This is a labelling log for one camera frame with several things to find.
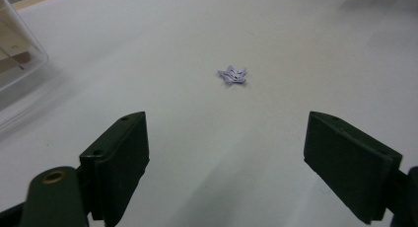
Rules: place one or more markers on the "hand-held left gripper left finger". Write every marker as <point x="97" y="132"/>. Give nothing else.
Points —
<point x="115" y="167"/>

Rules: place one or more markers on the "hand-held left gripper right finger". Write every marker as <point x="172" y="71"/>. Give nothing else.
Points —
<point x="348" y="164"/>

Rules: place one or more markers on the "purple paper star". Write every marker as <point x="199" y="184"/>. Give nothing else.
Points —
<point x="232" y="75"/>

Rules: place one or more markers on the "clear plastic box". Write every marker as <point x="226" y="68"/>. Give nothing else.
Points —
<point x="16" y="52"/>

